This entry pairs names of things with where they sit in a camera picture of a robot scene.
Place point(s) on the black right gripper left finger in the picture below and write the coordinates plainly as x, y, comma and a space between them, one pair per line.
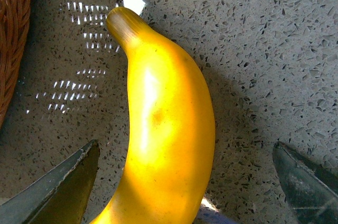
61, 195

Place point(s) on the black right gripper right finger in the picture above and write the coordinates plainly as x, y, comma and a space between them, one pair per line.
310, 189

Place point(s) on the yellow banana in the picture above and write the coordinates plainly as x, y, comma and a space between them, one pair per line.
171, 128

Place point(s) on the left wicker basket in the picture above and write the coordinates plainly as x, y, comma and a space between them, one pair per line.
15, 20

